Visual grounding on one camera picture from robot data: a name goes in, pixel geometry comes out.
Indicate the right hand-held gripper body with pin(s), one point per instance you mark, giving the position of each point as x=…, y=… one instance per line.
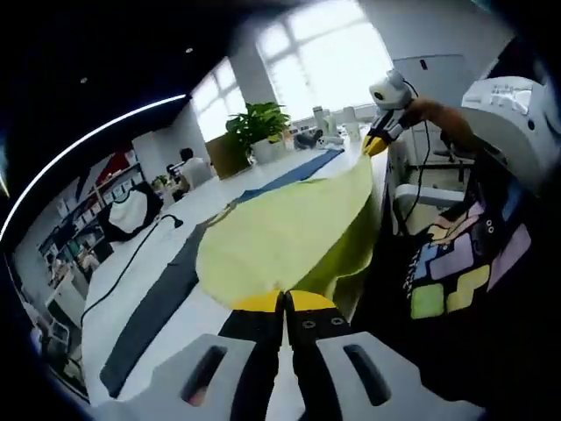
x=390, y=92

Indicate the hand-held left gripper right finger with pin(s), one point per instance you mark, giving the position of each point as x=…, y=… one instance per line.
x=315, y=346

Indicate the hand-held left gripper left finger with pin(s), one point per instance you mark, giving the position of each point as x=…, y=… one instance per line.
x=254, y=351

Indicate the yellow blue grey garment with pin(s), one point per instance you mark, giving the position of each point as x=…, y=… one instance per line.
x=285, y=237

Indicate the cluster of bottles and jars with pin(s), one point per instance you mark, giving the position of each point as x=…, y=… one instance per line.
x=322, y=118

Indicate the grey headset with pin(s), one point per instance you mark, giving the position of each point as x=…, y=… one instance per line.
x=307, y=141

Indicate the potted green plant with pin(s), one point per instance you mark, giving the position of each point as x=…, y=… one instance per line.
x=258, y=123

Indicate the brown cardboard box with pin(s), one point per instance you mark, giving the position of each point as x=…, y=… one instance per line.
x=228, y=158

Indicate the person in colourful shirt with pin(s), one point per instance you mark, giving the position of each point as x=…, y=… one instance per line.
x=460, y=272

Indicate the black and white shirt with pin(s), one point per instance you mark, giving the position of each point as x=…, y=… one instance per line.
x=129, y=212

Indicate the shelf with white storage bins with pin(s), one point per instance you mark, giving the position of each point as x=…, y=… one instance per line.
x=118, y=193

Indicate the long ceiling light strip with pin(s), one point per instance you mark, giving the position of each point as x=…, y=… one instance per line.
x=144, y=109

